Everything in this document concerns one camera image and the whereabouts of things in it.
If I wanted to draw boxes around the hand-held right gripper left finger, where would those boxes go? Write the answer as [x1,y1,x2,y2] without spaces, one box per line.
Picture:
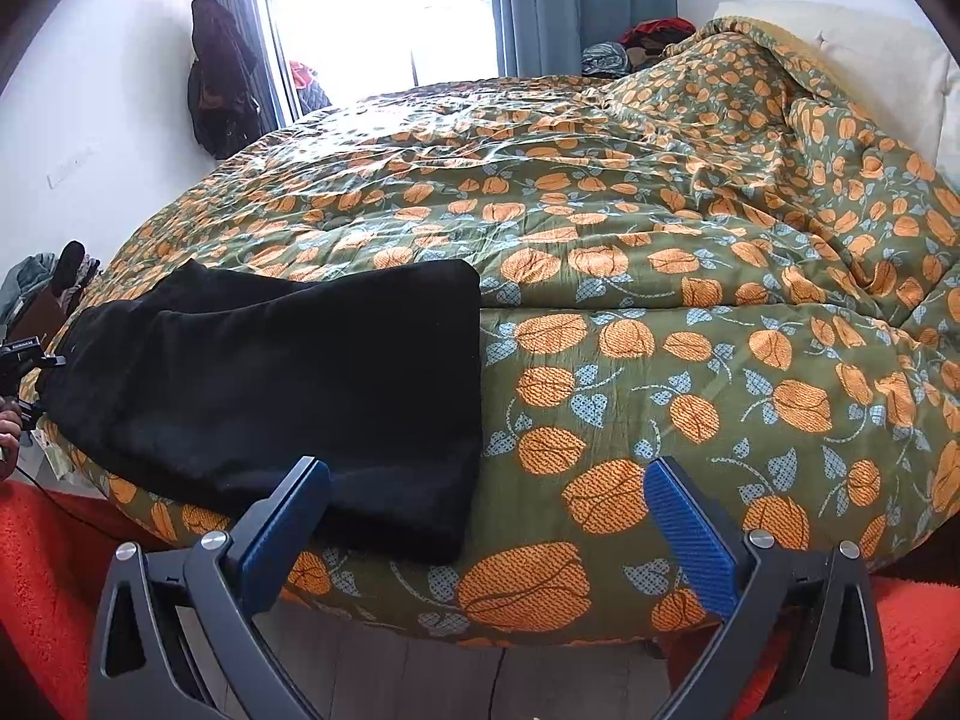
[88,456,332,720]

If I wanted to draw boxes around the person's left hand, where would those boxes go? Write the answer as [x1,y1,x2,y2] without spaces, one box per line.
[0,403,27,482]

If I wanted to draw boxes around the red and black garment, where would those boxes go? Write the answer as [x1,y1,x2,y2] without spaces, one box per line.
[621,17,695,50]

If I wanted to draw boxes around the black sock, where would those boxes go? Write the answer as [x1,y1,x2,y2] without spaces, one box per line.
[49,240,88,293]

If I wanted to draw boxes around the brown wooden furniture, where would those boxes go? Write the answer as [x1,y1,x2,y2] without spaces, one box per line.
[7,289,65,352]

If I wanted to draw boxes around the red shaggy rug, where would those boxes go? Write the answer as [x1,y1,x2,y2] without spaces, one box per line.
[0,476,960,720]

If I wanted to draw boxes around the grey teal garment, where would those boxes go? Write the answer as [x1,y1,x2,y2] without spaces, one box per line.
[0,255,58,325]

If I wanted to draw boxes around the red and grey clothes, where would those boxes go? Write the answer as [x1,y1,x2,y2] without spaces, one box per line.
[289,58,332,115]

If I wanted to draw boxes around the black pants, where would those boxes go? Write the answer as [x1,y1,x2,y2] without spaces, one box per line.
[36,259,482,565]

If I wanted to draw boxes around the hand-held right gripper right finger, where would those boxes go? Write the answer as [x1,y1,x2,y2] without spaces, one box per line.
[643,456,890,720]

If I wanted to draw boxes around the thin black cable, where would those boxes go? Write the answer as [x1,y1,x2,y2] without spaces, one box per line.
[13,461,155,545]

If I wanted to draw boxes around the grey blue folded garment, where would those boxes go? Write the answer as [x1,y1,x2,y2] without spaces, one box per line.
[581,43,628,78]

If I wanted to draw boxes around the dark hanging coat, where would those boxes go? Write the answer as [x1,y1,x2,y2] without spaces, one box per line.
[186,0,262,161]

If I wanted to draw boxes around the white pillow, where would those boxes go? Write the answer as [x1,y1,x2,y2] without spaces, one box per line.
[712,0,960,185]

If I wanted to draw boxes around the bright window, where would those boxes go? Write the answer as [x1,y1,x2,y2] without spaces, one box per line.
[255,0,503,125]

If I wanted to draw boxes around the green orange floral blanket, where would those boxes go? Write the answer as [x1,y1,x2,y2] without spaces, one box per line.
[19,19,960,650]

